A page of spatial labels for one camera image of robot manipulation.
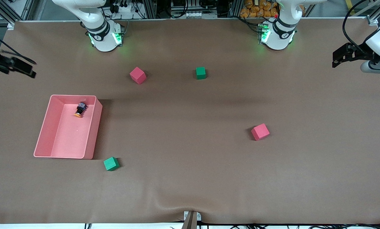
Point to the pink foam cube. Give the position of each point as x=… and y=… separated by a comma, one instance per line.
x=138, y=75
x=260, y=132

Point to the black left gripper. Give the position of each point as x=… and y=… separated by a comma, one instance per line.
x=359, y=52

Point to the aluminium frame post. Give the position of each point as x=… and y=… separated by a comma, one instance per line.
x=235, y=8
x=149, y=8

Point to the silver corner bracket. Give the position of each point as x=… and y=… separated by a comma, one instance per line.
x=11, y=26
x=373, y=20

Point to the brown table mat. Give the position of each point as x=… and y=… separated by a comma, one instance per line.
x=190, y=178

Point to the pink plastic bin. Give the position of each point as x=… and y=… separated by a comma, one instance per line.
x=72, y=136

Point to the metal bracket with post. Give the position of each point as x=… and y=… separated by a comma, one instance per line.
x=191, y=219

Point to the white power strip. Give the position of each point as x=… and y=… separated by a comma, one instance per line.
x=123, y=8

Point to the yellow mushroom push button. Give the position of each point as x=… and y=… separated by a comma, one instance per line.
x=80, y=109

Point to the green foam cube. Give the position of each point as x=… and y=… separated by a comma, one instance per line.
x=200, y=73
x=111, y=164

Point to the pile of orange bags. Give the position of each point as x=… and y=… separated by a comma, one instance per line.
x=256, y=9

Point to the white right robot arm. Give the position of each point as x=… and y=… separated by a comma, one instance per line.
x=102, y=38

